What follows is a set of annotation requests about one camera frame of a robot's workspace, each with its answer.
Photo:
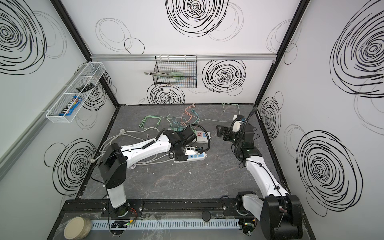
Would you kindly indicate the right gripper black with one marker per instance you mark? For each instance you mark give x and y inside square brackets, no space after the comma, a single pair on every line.
[227,133]

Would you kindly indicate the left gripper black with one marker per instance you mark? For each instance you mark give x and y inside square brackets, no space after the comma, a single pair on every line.
[180,153]

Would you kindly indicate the large multicolour power strip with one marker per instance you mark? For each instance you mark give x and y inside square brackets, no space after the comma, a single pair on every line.
[202,138]

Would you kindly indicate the small blue white power strip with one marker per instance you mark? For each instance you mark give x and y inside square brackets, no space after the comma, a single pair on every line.
[190,158]

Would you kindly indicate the teal charger plug with cable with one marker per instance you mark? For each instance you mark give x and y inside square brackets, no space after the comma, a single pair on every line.
[195,120]

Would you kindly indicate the pink charger plug with cable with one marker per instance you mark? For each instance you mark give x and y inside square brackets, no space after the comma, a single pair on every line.
[187,115]

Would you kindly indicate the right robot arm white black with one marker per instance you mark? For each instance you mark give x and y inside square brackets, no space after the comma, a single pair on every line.
[279,212]

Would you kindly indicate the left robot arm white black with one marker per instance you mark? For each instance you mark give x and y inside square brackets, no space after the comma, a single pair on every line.
[116,160]

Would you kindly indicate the black round knob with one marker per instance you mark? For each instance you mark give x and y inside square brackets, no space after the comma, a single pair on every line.
[206,216]

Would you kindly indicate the blue candy packet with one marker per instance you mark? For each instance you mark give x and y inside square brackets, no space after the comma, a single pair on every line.
[71,106]

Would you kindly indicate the round beige lid container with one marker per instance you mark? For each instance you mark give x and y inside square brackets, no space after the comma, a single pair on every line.
[77,228]

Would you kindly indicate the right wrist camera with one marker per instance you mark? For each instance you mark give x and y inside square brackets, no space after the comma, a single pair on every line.
[238,120]

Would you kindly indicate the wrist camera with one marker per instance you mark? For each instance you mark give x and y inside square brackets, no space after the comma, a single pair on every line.
[193,150]
[238,120]

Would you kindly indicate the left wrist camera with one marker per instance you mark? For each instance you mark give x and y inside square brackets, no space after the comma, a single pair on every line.
[193,150]

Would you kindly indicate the black front rail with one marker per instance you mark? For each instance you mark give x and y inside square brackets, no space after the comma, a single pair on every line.
[136,208]

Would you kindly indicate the black wire basket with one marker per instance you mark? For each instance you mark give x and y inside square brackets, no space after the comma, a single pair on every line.
[176,70]

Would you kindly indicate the white slotted cable duct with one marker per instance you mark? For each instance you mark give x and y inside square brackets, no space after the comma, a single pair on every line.
[192,224]

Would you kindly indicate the white wire shelf basket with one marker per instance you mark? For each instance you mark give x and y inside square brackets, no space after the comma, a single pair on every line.
[93,100]

